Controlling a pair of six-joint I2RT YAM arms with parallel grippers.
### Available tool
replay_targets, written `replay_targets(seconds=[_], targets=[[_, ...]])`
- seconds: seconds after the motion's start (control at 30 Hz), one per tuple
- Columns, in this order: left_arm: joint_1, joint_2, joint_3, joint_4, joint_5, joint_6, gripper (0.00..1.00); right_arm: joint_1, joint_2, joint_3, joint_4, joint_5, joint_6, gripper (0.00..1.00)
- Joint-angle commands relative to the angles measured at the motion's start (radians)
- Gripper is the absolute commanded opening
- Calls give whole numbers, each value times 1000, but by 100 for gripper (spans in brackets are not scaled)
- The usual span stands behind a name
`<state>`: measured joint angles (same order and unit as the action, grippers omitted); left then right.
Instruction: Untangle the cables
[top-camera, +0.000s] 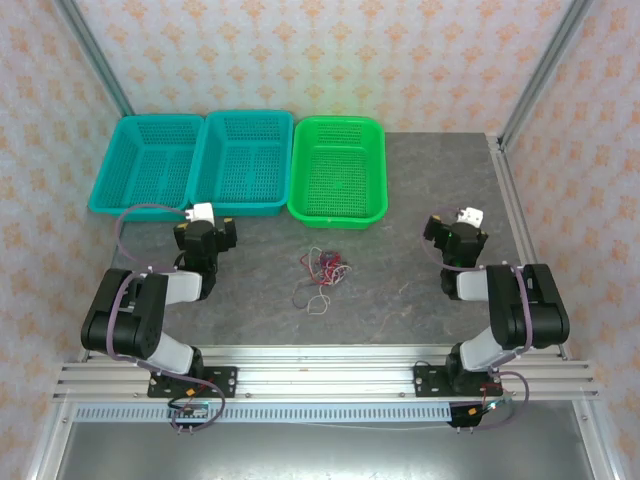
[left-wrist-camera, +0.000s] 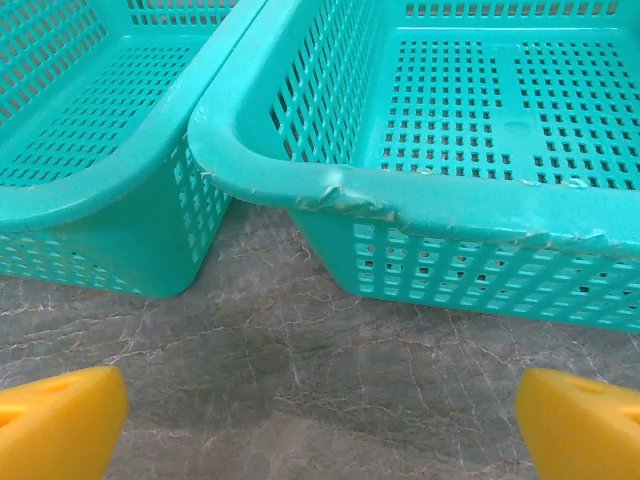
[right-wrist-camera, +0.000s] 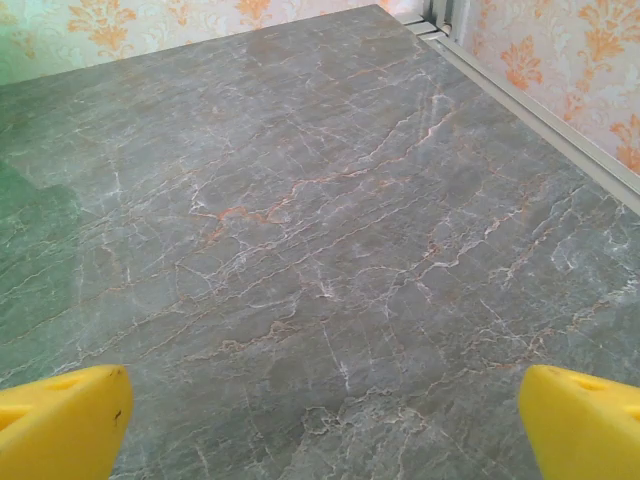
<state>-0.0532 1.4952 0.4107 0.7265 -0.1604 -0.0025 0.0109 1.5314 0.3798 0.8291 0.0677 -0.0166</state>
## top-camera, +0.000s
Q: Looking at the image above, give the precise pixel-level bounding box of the white thin cable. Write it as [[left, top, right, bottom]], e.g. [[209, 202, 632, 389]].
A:
[[319, 264, 354, 289], [305, 279, 334, 316]]

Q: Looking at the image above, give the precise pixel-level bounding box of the teal plastic basket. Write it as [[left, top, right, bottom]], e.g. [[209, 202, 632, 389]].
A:
[[87, 114, 206, 223], [189, 109, 295, 219]]

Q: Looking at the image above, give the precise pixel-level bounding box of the green plastic basket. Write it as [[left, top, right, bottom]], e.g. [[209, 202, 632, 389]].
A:
[[287, 115, 390, 231]]

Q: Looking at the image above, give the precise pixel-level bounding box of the right small circuit board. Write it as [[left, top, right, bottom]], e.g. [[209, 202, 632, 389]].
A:
[[467, 399, 511, 419]]

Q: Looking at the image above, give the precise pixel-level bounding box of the small circuit board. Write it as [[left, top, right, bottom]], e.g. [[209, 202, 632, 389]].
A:
[[467, 399, 511, 419], [168, 399, 211, 419]]

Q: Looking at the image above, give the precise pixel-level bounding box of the left small circuit board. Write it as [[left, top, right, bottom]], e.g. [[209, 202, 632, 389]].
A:
[[168, 399, 211, 419]]

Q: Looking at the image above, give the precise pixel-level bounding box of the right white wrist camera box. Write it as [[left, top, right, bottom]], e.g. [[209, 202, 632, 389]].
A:
[[457, 205, 485, 227]]

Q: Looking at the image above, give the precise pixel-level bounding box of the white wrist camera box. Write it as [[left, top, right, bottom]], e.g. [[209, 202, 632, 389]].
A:
[[185, 202, 216, 226], [457, 205, 485, 227]]

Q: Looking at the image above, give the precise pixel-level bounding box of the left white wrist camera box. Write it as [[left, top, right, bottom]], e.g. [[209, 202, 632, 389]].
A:
[[185, 202, 216, 226]]

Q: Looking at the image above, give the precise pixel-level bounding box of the aluminium table side rail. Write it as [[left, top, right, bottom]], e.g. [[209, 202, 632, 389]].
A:
[[487, 133, 569, 361]]

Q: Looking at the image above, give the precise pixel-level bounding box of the left arm purple harness cable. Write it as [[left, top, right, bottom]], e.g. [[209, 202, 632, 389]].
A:
[[107, 203, 227, 434]]

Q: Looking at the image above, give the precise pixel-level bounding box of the arm purple harness cable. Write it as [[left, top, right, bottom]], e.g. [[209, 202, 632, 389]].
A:
[[107, 203, 227, 434], [422, 205, 532, 431]]

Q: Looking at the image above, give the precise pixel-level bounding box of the right arm purple harness cable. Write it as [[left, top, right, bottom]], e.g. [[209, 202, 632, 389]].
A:
[[422, 205, 532, 431]]

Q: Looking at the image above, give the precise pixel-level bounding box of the left black mount plate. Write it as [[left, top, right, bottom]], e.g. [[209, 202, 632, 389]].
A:
[[147, 366, 239, 399]]

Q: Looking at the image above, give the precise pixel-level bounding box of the black mount plate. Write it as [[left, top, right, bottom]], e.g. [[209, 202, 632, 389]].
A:
[[413, 363, 506, 399], [147, 366, 239, 399]]

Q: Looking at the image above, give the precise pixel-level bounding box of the right black mount plate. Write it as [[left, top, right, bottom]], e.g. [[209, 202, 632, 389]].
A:
[[413, 363, 506, 399]]

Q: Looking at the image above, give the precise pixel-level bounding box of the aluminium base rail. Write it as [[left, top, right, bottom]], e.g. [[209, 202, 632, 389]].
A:
[[53, 344, 601, 401]]

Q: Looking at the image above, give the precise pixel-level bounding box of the aluminium frame post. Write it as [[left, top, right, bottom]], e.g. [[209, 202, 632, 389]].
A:
[[54, 0, 135, 119], [499, 0, 596, 151]]

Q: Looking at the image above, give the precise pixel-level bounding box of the white slotted cable duct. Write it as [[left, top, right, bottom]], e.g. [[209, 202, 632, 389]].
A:
[[72, 403, 454, 424]]

